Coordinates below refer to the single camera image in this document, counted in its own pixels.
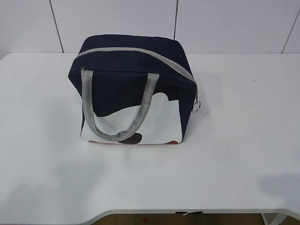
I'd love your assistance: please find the navy blue lunch bag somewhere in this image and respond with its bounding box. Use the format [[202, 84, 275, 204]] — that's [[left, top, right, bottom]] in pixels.
[[68, 35, 201, 145]]

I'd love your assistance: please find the black tape on table edge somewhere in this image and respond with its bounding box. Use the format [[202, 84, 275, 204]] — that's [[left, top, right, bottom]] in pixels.
[[175, 211, 203, 216]]

